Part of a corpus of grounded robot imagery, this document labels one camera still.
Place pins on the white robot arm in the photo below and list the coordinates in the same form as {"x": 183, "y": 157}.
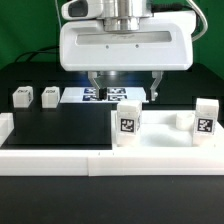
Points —
{"x": 114, "y": 36}

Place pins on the white U-shaped fence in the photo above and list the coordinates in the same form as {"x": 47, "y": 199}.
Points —
{"x": 113, "y": 162}

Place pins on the white square table top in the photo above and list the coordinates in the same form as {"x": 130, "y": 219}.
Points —
{"x": 166, "y": 129}

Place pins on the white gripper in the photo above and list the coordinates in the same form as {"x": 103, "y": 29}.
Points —
{"x": 124, "y": 35}

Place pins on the white sheet with markers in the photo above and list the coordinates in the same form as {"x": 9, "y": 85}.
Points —
{"x": 114, "y": 95}

